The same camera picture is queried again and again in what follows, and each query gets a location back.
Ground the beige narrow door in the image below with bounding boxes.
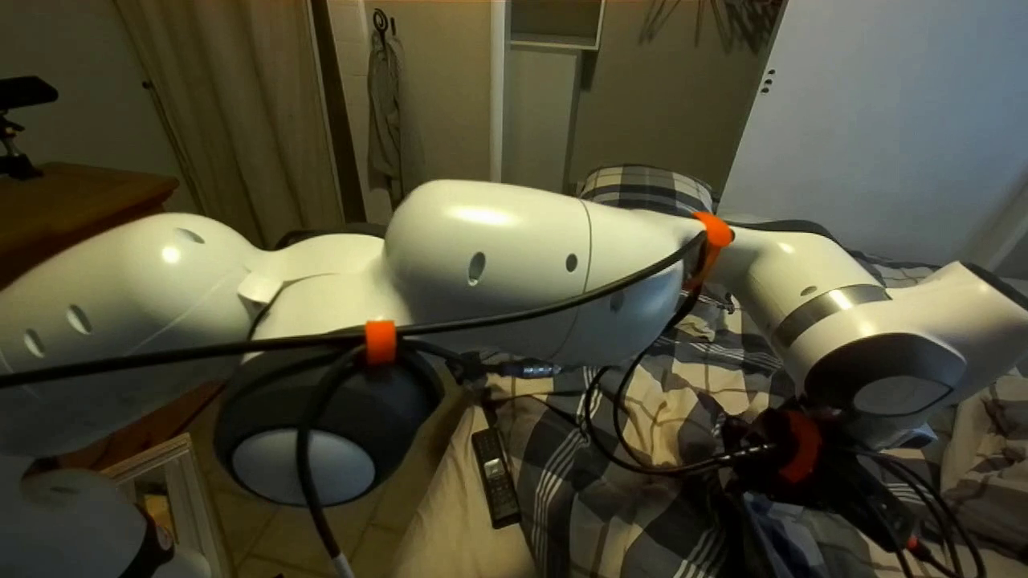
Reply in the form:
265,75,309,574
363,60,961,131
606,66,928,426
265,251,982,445
502,42,590,196

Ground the beige curtain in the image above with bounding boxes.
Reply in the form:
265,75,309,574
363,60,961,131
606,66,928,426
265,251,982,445
110,0,371,243

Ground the black remote control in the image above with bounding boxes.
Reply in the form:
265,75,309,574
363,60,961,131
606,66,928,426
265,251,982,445
469,423,522,529

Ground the black clamp mount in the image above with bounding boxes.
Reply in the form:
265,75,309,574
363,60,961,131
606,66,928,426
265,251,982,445
0,75,60,186

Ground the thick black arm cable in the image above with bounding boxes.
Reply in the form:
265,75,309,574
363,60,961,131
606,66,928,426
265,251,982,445
0,228,711,578

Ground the wooden dresser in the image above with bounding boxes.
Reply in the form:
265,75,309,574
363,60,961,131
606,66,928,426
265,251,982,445
0,160,229,476

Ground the mattress with cream sheet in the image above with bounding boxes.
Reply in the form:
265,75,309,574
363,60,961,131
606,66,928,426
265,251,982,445
388,395,540,578

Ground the grey hanging cloth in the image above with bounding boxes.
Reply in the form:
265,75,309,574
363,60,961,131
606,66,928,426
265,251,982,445
367,5,409,205

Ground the dark hanging bundle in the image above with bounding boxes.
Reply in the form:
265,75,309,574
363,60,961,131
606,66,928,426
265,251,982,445
639,0,789,57

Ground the orange cable clip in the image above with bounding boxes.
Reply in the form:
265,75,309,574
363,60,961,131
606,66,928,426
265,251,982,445
358,318,400,370
776,412,829,488
687,209,740,285

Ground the white closet door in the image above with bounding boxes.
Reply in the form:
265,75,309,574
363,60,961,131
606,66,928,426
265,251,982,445
717,0,1028,266

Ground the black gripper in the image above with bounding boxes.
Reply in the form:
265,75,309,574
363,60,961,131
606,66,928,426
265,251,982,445
723,412,861,507

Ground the large plaid pillow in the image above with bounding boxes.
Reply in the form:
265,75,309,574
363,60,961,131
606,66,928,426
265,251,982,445
575,160,720,219

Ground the plaid blanket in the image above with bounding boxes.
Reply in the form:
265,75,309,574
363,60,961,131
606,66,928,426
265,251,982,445
469,255,1028,578

